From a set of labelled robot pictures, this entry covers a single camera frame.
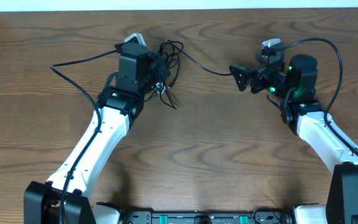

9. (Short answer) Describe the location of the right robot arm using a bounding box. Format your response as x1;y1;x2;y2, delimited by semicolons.
229;53;358;223

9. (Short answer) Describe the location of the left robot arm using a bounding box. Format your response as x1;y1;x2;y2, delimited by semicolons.
24;42;170;223

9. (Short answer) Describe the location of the left camera black cable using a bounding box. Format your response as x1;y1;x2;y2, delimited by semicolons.
49;43;127;224

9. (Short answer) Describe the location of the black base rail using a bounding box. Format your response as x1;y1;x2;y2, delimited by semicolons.
94;207;295;224

